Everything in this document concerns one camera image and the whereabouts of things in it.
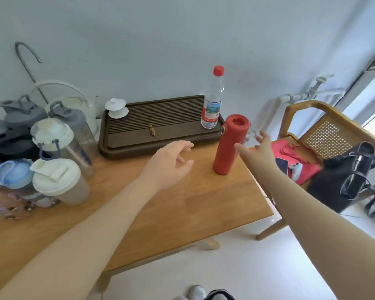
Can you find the grey metal hooked pipe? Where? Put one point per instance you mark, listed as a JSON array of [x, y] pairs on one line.
[[26, 64]]

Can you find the patterned clear bottle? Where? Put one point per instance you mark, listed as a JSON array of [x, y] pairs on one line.
[[15, 206]]

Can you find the small gold figurine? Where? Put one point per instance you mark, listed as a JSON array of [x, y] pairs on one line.
[[152, 130]]

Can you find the white shoe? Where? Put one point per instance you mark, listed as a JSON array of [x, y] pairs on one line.
[[196, 293]]

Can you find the dark smartphone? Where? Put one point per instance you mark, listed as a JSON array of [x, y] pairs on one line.
[[282, 165]]

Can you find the person's left thumb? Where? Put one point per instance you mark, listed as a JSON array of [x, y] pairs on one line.
[[185, 168]]

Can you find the grey-lidded tumbler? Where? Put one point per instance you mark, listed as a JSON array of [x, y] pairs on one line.
[[23, 114]]

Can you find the white wall pipe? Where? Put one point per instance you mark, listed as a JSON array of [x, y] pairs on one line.
[[306, 96]]

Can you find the beige white-lidded cup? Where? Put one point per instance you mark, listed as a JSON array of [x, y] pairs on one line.
[[62, 184]]

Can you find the white kettle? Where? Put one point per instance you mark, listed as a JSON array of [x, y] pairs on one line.
[[81, 104]]

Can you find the window frame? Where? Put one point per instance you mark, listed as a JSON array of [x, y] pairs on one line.
[[368, 81]]

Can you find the dark wooden tea tray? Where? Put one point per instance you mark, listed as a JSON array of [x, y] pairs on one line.
[[162, 121]]

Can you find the small clear glass cup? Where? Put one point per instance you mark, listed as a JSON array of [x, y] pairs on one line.
[[252, 136]]

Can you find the clear red-capped water bottle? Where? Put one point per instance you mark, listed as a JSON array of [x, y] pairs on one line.
[[212, 103]]

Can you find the black bottle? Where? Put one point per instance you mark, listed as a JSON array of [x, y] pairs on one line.
[[12, 146]]

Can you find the wooden cane-back chair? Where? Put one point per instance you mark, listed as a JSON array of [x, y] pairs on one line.
[[328, 134]]

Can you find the person's left forearm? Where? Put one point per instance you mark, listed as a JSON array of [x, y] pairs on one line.
[[81, 240]]

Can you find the clear grey-lidded bottle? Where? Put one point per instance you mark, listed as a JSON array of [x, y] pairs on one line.
[[73, 121]]

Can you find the white game controller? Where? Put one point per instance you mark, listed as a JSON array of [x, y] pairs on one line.
[[296, 171]]

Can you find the black shoe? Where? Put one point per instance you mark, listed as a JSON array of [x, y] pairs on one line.
[[218, 295]]

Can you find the clear white-lidded bottle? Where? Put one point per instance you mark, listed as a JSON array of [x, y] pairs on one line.
[[51, 132]]

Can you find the red thermos bottle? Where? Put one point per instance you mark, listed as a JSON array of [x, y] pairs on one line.
[[229, 146]]

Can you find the white lidded tea cup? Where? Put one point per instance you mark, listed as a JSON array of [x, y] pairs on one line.
[[116, 107]]

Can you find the black handbag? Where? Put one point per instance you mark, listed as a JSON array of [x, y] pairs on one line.
[[334, 181]]

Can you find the person's right forearm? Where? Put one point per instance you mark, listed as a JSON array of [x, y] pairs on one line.
[[315, 228]]

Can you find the person's right thumb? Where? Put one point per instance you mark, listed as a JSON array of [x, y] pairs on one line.
[[242, 149]]

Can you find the person's left hand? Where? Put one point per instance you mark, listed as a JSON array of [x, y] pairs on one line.
[[162, 164]]

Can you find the blue-lidded bottle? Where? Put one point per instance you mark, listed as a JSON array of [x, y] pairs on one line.
[[14, 173]]

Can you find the person's right hand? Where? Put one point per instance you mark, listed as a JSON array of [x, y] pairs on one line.
[[262, 157]]

